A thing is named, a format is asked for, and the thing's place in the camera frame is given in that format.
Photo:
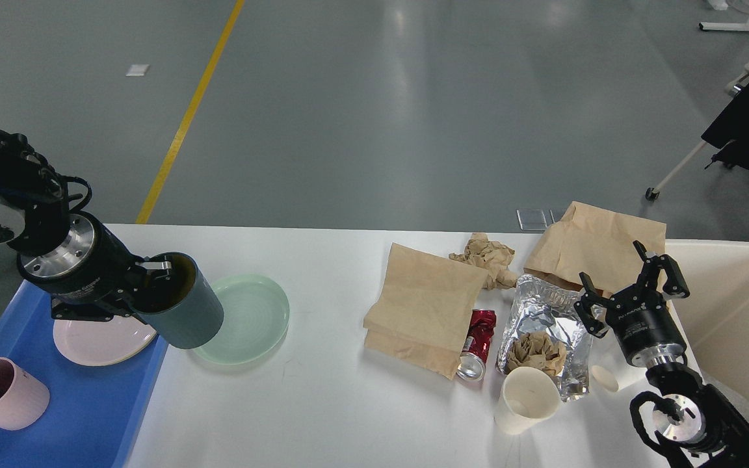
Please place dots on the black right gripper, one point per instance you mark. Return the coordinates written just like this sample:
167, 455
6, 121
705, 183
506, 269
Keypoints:
640, 320

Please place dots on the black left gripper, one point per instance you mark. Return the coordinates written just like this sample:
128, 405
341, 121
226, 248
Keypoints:
91, 275

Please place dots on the dark teal mug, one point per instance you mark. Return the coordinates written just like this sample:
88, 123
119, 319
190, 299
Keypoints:
185, 309

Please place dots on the green plate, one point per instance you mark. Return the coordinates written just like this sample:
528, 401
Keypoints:
255, 321

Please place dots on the pink mug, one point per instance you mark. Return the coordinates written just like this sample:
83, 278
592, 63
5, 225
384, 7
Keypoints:
23, 398

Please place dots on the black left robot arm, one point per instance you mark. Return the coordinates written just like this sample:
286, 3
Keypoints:
35, 199

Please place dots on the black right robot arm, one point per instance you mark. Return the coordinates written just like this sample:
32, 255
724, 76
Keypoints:
683, 417

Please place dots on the rear brown paper bag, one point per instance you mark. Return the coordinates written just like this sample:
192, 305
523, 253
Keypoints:
596, 241

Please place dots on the small white paper cup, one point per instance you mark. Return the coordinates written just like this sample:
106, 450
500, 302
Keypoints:
605, 378

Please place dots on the silver foil bag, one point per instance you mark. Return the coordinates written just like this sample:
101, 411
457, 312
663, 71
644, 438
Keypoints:
538, 306

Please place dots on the pink plate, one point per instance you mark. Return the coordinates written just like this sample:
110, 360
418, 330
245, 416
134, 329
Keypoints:
96, 344

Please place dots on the crumpled paper on foil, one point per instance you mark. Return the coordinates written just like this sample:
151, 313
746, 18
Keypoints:
537, 350

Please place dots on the beige plastic bin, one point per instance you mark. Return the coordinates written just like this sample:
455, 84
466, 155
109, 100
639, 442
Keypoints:
715, 316

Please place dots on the crumpled brown paper ball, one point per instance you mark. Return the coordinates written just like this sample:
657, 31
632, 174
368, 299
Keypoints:
493, 257

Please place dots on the crushed red soda can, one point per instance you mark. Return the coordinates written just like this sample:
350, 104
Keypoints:
476, 348

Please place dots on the blue plastic tray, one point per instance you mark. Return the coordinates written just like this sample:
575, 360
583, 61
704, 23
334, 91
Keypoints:
94, 413

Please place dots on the large brown paper bag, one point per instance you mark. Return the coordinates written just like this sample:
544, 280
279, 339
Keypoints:
424, 309

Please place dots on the white wheeled rack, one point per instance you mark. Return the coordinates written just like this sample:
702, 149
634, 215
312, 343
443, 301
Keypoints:
680, 166

